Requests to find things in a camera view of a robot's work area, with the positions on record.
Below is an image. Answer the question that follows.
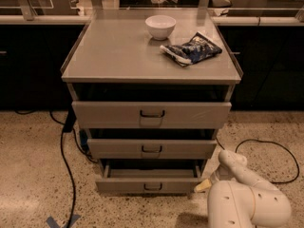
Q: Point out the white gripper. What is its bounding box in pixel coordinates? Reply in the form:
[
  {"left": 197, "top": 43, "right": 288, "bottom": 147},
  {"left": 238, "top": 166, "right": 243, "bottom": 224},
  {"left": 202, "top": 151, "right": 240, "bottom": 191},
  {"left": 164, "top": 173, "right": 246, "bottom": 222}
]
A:
[{"left": 194, "top": 165, "right": 232, "bottom": 193}]

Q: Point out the grey bottom drawer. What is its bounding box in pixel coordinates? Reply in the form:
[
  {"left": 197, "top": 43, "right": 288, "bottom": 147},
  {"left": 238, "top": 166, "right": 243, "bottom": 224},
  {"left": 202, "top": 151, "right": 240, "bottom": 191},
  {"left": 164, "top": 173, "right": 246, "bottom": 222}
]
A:
[{"left": 96, "top": 159, "right": 206, "bottom": 194}]

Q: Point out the grey drawer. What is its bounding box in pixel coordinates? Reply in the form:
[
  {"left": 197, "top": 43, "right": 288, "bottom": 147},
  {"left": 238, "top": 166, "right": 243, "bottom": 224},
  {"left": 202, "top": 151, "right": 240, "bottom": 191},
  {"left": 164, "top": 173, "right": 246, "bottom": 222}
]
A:
[
  {"left": 72, "top": 101, "right": 231, "bottom": 129},
  {"left": 87, "top": 139, "right": 216, "bottom": 160},
  {"left": 96, "top": 159, "right": 206, "bottom": 194}
]

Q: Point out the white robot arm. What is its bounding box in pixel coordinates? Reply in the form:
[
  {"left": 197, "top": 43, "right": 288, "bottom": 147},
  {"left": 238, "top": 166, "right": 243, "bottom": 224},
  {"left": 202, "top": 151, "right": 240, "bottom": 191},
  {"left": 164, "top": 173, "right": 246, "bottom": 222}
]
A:
[{"left": 194, "top": 150, "right": 292, "bottom": 228}]

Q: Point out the grey metal drawer cabinet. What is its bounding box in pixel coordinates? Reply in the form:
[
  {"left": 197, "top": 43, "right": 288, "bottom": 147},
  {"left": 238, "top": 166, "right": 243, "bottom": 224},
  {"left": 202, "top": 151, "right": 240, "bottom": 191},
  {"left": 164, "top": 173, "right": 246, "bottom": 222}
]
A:
[{"left": 60, "top": 8, "right": 244, "bottom": 176}]

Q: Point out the grey middle drawer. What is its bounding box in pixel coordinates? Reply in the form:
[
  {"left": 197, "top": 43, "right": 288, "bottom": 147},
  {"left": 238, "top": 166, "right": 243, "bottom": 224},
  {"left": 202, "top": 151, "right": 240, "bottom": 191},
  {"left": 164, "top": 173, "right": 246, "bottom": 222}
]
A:
[{"left": 87, "top": 139, "right": 216, "bottom": 160}]

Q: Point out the grey top drawer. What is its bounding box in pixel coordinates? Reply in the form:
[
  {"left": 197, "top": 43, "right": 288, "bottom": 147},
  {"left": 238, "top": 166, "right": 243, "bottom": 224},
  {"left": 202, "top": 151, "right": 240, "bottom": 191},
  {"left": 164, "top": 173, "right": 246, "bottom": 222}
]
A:
[{"left": 72, "top": 101, "right": 231, "bottom": 129}]

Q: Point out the blue white snack bag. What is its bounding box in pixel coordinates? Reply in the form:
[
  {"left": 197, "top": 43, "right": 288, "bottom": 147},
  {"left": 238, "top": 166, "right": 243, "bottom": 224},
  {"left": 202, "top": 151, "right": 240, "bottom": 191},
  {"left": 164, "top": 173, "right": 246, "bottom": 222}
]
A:
[{"left": 160, "top": 32, "right": 222, "bottom": 67}]

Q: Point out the black counter cabinet right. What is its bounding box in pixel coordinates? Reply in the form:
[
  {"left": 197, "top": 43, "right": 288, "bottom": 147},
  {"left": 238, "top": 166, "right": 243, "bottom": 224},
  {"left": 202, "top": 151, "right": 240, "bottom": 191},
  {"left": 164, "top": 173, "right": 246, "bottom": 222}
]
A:
[{"left": 215, "top": 18, "right": 304, "bottom": 111}]

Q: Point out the black counter cabinet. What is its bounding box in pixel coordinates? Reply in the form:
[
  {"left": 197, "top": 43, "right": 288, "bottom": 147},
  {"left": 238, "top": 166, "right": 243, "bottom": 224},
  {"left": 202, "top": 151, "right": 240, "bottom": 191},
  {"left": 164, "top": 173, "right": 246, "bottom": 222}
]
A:
[
  {"left": 215, "top": 18, "right": 304, "bottom": 111},
  {"left": 0, "top": 22, "right": 85, "bottom": 110}
]

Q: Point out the white ceramic bowl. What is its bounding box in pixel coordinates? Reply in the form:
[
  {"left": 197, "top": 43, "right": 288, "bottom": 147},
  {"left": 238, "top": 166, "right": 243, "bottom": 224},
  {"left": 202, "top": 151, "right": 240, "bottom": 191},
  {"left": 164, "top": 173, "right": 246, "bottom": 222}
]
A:
[{"left": 145, "top": 15, "right": 176, "bottom": 40}]

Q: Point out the black counter cabinet left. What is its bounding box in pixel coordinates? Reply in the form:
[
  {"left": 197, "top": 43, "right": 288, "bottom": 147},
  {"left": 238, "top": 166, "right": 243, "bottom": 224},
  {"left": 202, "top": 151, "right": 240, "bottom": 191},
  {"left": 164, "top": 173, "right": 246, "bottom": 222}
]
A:
[{"left": 0, "top": 22, "right": 85, "bottom": 110}]

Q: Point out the black cable right floor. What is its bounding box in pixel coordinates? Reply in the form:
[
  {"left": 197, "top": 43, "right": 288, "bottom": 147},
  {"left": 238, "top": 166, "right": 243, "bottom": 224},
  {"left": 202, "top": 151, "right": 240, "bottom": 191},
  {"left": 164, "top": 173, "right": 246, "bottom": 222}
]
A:
[{"left": 216, "top": 137, "right": 300, "bottom": 185}]

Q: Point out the black cable floor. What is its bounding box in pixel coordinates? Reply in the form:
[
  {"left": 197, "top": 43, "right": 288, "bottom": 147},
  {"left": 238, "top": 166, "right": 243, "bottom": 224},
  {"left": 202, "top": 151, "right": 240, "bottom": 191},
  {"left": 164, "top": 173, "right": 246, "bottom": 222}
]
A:
[
  {"left": 216, "top": 137, "right": 300, "bottom": 185},
  {"left": 13, "top": 108, "right": 96, "bottom": 228}
]

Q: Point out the black cable left floor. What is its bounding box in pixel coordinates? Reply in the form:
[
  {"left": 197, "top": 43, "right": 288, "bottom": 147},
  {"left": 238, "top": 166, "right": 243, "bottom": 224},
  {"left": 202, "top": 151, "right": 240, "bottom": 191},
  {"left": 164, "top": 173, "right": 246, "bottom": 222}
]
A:
[{"left": 13, "top": 108, "right": 96, "bottom": 228}]

